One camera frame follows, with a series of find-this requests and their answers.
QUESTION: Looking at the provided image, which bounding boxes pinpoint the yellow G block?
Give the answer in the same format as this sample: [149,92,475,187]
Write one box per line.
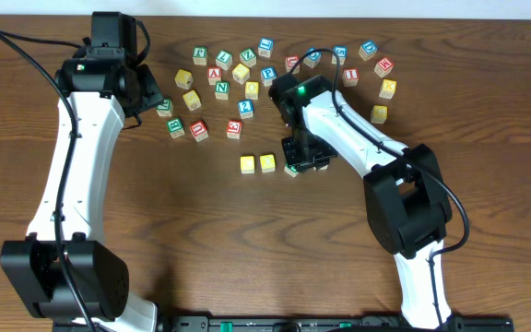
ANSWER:
[371,105,388,124]

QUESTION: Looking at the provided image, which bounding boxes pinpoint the red u block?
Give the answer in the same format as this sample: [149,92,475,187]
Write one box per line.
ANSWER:
[190,120,209,142]
[285,55,301,74]

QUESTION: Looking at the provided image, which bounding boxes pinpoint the green B block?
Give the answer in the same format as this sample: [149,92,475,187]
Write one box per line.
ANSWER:
[166,117,185,138]

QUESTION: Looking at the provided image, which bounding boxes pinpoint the green Z block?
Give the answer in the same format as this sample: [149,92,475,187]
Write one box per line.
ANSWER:
[240,48,257,67]

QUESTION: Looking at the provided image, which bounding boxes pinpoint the green 7 block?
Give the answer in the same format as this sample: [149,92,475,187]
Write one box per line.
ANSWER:
[215,50,233,71]

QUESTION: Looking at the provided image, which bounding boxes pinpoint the red I block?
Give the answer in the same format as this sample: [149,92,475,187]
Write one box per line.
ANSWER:
[342,68,360,87]

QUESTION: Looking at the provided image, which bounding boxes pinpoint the blue D block left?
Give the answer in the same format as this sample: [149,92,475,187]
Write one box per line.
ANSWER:
[303,47,321,68]

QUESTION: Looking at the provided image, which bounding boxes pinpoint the yellow K block right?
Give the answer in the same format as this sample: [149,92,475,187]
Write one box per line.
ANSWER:
[379,79,396,100]

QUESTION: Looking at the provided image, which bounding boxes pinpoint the yellow K block left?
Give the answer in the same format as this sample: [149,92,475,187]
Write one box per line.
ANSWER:
[174,69,194,90]

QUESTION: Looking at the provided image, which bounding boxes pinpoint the yellow k block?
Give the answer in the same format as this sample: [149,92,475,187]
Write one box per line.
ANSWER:
[174,69,194,90]
[379,79,396,100]

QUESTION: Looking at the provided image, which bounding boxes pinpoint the blue 5 block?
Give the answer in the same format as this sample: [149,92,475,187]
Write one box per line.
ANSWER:
[331,45,348,65]

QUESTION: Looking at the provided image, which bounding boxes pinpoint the red U block bottom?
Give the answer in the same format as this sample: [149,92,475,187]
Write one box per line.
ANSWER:
[190,120,209,142]

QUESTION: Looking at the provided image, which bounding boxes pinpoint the yellow S block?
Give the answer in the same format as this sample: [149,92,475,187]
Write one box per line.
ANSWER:
[183,89,202,112]

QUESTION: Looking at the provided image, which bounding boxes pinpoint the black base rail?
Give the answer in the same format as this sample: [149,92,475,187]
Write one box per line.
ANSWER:
[165,315,515,332]

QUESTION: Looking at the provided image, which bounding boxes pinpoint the yellow O block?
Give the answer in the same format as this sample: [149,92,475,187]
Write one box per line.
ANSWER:
[244,81,260,100]

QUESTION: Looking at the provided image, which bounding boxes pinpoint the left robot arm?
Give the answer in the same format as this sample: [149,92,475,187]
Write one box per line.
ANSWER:
[0,12,163,331]

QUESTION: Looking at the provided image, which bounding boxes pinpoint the green R block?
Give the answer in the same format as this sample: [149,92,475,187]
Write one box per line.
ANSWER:
[284,164,299,177]

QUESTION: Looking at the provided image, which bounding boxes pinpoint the yellow O block moved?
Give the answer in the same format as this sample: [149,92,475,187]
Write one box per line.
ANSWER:
[259,154,276,173]

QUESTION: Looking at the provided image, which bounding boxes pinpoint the green V block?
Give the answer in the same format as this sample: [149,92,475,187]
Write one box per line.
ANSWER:
[156,98,173,117]

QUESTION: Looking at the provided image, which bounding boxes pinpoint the green N block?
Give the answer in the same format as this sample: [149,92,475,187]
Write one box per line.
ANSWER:
[215,81,230,100]

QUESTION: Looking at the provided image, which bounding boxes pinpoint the yellow plain block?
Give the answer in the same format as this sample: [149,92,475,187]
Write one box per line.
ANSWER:
[232,63,251,85]

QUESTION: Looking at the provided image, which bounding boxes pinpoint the blue P block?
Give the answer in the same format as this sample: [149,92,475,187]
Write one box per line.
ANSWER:
[260,66,277,87]

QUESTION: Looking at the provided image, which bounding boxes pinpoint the blue d block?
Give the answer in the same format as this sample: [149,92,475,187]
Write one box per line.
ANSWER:
[303,47,321,68]
[359,41,378,61]

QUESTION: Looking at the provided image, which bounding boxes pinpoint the red A block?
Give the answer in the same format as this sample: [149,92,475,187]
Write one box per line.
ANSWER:
[206,66,222,86]

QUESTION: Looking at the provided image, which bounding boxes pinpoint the blue 2 block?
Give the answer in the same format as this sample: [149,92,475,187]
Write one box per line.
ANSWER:
[238,100,254,119]

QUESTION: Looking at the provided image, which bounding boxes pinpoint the red U block top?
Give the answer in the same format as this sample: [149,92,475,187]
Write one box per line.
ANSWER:
[285,55,301,74]

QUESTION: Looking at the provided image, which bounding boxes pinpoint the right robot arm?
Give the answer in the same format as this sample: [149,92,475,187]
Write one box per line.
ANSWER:
[268,74,452,329]

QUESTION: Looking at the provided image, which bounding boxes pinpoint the green J block top left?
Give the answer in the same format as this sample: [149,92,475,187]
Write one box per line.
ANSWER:
[193,46,207,65]

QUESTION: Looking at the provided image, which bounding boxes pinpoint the red M block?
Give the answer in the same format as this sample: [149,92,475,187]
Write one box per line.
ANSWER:
[374,57,395,77]

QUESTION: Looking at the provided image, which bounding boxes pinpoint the yellow C block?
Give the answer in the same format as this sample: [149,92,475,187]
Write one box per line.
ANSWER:
[240,155,255,174]

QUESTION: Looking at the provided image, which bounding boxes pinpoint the blue D block right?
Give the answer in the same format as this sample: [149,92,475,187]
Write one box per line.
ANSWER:
[359,41,378,61]

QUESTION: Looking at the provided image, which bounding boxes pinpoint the blue L block top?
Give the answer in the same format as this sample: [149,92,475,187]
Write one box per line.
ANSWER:
[258,38,274,58]

